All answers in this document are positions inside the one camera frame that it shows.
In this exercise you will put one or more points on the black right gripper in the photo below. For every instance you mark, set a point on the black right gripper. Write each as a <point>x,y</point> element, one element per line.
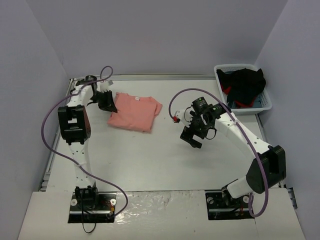
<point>191,133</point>

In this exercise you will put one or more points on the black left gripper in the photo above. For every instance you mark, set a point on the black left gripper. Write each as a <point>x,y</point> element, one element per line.
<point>105,100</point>

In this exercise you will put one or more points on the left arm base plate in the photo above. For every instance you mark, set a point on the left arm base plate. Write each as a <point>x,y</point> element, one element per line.
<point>101,211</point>

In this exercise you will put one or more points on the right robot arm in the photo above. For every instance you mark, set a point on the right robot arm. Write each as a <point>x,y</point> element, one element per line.
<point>267,163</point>

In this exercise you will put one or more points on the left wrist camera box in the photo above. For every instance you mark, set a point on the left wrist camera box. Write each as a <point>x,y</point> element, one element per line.
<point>104,86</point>

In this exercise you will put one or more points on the pink t shirt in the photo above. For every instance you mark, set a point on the pink t shirt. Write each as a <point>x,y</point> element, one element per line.
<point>134,113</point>

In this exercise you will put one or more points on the black and red clothes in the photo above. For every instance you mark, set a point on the black and red clothes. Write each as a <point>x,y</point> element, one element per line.
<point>242,87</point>

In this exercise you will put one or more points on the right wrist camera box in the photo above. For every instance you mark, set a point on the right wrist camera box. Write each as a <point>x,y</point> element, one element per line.
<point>183,116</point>

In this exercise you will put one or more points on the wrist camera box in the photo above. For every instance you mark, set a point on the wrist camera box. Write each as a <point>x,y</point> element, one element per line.
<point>104,86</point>
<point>183,116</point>

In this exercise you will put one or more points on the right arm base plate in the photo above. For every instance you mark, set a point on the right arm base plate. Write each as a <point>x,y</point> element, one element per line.
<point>222,207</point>

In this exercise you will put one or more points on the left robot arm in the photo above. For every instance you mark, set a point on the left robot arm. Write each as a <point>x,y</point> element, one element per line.
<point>75,129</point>

